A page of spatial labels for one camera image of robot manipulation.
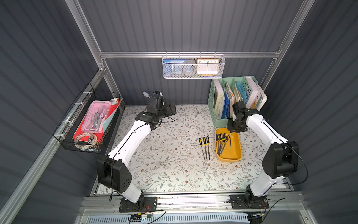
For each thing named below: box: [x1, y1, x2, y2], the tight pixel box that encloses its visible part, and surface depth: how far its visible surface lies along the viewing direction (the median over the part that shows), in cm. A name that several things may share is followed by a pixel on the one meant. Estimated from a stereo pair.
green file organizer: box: [207, 75, 259, 127], surface depth 101 cm
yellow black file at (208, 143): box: [206, 136, 211, 160], surface depth 100 cm
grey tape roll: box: [181, 59, 197, 77], surface depth 90 cm
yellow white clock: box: [196, 58, 221, 77], surface depth 90 cm
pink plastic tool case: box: [81, 100, 112, 134], surface depth 74 cm
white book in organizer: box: [244, 76, 263, 111], surface depth 98 cm
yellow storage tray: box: [215, 127, 242, 163], surface depth 96 cm
